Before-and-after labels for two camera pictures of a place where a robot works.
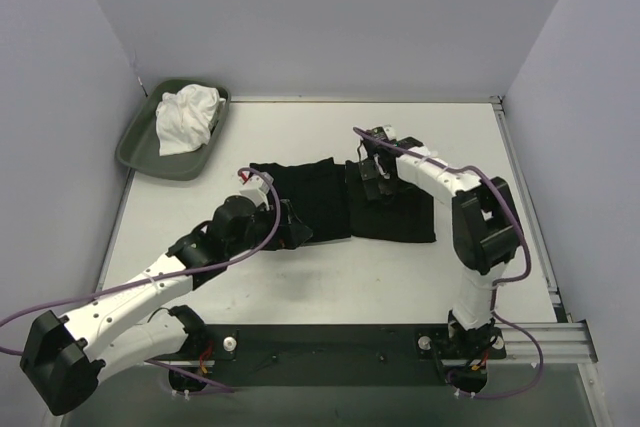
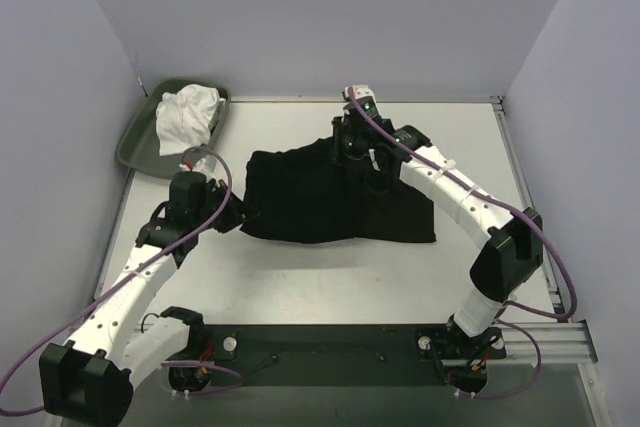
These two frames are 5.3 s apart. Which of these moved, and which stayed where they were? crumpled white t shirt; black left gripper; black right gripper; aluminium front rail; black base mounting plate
Moved: black left gripper; black right gripper
Stayed: aluminium front rail; crumpled white t shirt; black base mounting plate
